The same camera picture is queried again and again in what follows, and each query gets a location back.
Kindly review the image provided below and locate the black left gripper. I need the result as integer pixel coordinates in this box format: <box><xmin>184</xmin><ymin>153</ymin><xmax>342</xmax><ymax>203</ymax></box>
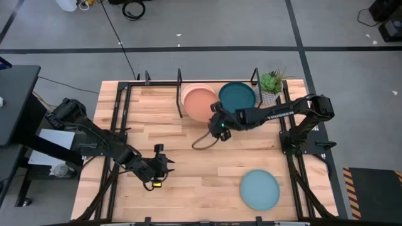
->
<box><xmin>138</xmin><ymin>153</ymin><xmax>176</xmax><ymax>183</ymax></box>

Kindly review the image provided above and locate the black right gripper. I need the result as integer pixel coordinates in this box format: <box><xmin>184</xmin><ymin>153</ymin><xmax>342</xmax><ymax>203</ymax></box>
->
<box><xmin>207</xmin><ymin>109</ymin><xmax>244</xmax><ymax>142</ymax></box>

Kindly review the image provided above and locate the terracotta round plate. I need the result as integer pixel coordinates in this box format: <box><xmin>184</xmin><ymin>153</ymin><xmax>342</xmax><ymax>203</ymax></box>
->
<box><xmin>183</xmin><ymin>87</ymin><xmax>220</xmax><ymax>123</ymax></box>

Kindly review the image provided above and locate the dark teal round plate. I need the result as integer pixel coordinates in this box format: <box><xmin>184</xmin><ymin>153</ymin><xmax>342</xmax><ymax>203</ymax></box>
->
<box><xmin>219</xmin><ymin>82</ymin><xmax>257</xmax><ymax>114</ymax></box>

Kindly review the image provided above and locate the pale peach round plate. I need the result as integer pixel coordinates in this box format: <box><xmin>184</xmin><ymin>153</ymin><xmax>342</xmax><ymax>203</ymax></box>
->
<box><xmin>180</xmin><ymin>82</ymin><xmax>217</xmax><ymax>106</ymax></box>

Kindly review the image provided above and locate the potted green succulent plant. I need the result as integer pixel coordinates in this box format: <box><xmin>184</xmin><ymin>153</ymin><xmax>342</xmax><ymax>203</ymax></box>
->
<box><xmin>253</xmin><ymin>67</ymin><xmax>295</xmax><ymax>106</ymax></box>

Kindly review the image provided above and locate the light teal round plate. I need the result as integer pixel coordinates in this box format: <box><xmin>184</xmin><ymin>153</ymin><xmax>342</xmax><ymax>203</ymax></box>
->
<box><xmin>239</xmin><ymin>169</ymin><xmax>281</xmax><ymax>212</ymax></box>

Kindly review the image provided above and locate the white paper sheet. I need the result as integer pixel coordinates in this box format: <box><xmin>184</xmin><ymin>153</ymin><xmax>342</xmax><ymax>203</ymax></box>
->
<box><xmin>28</xmin><ymin>128</ymin><xmax>76</xmax><ymax>166</ymax></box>

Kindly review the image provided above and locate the black desk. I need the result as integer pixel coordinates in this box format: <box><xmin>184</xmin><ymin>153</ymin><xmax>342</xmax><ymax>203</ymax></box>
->
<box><xmin>0</xmin><ymin>65</ymin><xmax>84</xmax><ymax>208</ymax></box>

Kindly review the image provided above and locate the hazard striped black mat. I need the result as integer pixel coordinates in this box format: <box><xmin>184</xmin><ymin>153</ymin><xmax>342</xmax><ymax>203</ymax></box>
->
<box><xmin>342</xmin><ymin>167</ymin><xmax>402</xmax><ymax>222</ymax></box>

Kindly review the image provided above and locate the white plastic container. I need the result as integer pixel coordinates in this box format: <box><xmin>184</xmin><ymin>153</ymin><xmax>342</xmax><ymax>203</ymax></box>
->
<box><xmin>55</xmin><ymin>0</ymin><xmax>78</xmax><ymax>13</ymax></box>

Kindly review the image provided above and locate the black equipment case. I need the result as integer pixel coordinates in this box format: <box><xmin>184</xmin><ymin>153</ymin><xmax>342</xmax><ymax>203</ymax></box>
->
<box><xmin>369</xmin><ymin>0</ymin><xmax>402</xmax><ymax>43</ymax></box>

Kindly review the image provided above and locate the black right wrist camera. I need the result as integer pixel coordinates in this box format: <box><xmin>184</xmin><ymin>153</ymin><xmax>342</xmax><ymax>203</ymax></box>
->
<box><xmin>210</xmin><ymin>100</ymin><xmax>224</xmax><ymax>114</ymax></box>

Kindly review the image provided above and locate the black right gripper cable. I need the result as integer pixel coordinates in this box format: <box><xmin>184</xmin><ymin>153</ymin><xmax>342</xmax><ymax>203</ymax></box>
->
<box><xmin>191</xmin><ymin>131</ymin><xmax>220</xmax><ymax>151</ymax></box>

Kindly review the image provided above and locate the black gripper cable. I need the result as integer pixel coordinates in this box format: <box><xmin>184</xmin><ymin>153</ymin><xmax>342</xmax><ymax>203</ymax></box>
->
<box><xmin>143</xmin><ymin>179</ymin><xmax>168</xmax><ymax>192</ymax></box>
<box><xmin>191</xmin><ymin>131</ymin><xmax>220</xmax><ymax>151</ymax></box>

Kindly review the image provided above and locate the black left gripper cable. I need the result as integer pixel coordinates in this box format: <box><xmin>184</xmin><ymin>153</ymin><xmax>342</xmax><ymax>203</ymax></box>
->
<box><xmin>143</xmin><ymin>179</ymin><xmax>168</xmax><ymax>192</ymax></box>

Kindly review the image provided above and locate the black wire dish rack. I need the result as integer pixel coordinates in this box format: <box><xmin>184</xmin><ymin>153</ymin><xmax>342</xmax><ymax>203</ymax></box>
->
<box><xmin>175</xmin><ymin>67</ymin><xmax>264</xmax><ymax>119</ymax></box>

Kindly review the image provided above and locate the black aluminium table frame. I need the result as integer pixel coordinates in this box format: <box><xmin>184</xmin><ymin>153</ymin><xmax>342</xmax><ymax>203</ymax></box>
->
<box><xmin>75</xmin><ymin>70</ymin><xmax>339</xmax><ymax>226</ymax></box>

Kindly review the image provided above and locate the long black floor cable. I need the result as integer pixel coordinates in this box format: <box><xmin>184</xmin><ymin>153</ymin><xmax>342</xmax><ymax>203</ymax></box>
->
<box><xmin>99</xmin><ymin>0</ymin><xmax>139</xmax><ymax>80</ymax></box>

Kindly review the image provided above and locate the thin black desk cable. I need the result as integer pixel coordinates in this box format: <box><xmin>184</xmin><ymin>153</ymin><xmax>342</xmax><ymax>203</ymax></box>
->
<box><xmin>38</xmin><ymin>76</ymin><xmax>100</xmax><ymax>95</ymax></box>

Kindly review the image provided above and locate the coiled black cable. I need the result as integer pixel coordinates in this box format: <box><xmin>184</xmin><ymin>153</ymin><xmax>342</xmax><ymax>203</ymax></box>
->
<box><xmin>121</xmin><ymin>0</ymin><xmax>146</xmax><ymax>21</ymax></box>

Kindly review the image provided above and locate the black equipment cable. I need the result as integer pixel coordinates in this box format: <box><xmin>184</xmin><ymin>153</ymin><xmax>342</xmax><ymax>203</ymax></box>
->
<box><xmin>357</xmin><ymin>8</ymin><xmax>381</xmax><ymax>28</ymax></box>

